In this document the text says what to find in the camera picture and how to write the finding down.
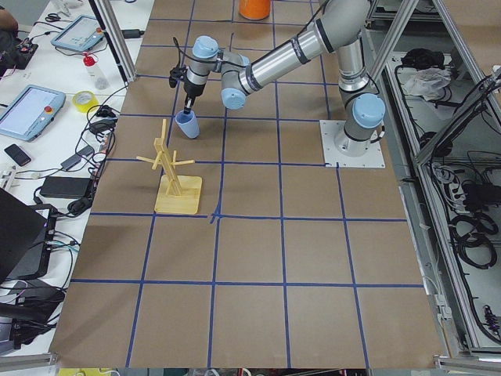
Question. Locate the light blue plastic cup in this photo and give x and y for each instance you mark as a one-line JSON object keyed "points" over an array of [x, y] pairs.
{"points": [[188, 124]]}

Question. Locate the black laptop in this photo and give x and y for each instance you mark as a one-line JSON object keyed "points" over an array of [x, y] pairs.
{"points": [[25, 233]]}

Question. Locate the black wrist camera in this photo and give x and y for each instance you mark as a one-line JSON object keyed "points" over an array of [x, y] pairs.
{"points": [[177, 74]]}

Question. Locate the teach pendant with red button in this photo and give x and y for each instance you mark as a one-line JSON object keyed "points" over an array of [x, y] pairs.
{"points": [[31, 112]]}

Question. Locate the orange cylindrical can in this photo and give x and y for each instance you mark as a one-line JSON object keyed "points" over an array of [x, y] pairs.
{"points": [[255, 9]]}

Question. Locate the wooden mug tree stand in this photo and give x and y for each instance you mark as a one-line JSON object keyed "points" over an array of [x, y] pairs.
{"points": [[177, 194]]}

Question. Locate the black smartphone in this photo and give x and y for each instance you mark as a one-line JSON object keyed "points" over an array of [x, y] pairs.
{"points": [[20, 157]]}

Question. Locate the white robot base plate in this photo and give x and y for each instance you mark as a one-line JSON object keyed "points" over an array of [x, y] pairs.
{"points": [[339, 151]]}

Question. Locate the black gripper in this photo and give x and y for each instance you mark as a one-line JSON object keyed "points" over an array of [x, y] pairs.
{"points": [[192, 89]]}

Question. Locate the black power adapter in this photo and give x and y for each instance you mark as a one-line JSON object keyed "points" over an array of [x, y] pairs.
{"points": [[64, 187]]}

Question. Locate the clear bottle red cap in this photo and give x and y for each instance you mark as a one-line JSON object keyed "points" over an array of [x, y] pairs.
{"points": [[95, 73]]}

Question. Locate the yellow tape roll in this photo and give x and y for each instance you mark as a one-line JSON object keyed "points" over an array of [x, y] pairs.
{"points": [[85, 101]]}

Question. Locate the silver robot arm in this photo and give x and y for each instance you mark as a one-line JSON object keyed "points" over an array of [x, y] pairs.
{"points": [[336, 31]]}

